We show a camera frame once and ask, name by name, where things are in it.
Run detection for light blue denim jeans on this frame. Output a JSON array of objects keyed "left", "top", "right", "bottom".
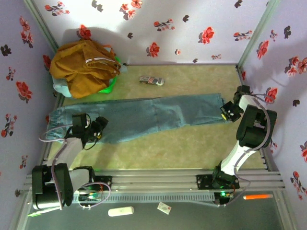
[{"left": 45, "top": 92, "right": 227, "bottom": 145}]

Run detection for mustard brown trousers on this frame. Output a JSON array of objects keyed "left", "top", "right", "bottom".
[{"left": 49, "top": 39, "right": 121, "bottom": 99}]

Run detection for green plastic basket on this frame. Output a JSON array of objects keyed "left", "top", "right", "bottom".
[{"left": 97, "top": 54, "right": 122, "bottom": 95}]

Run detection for green-lit circuit board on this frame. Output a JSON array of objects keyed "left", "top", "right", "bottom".
[
  {"left": 214, "top": 191, "right": 235, "bottom": 207},
  {"left": 80, "top": 190, "right": 102, "bottom": 202}
]

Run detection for small printed packet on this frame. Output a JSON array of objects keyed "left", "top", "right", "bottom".
[{"left": 139, "top": 75, "right": 165, "bottom": 87}]

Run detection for orange white tube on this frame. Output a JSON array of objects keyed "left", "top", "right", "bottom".
[{"left": 242, "top": 194, "right": 274, "bottom": 201}]

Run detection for white oblong device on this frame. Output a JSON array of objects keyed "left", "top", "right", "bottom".
[{"left": 107, "top": 206, "right": 135, "bottom": 218}]

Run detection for small white red card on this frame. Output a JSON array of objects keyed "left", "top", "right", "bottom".
[{"left": 156, "top": 202, "right": 172, "bottom": 215}]

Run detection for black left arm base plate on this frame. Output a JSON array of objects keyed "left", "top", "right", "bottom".
[{"left": 92, "top": 175, "right": 113, "bottom": 193}]

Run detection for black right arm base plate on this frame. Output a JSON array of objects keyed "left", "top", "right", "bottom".
[{"left": 196, "top": 173, "right": 240, "bottom": 191}]

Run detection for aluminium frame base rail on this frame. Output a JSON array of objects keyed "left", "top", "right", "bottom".
[{"left": 23, "top": 168, "right": 286, "bottom": 193}]

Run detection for aluminium frame post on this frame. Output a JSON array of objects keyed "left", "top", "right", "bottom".
[{"left": 236, "top": 0, "right": 281, "bottom": 68}]

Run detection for grey slotted cable duct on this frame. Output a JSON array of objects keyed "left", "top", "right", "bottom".
[{"left": 71, "top": 193, "right": 216, "bottom": 204}]

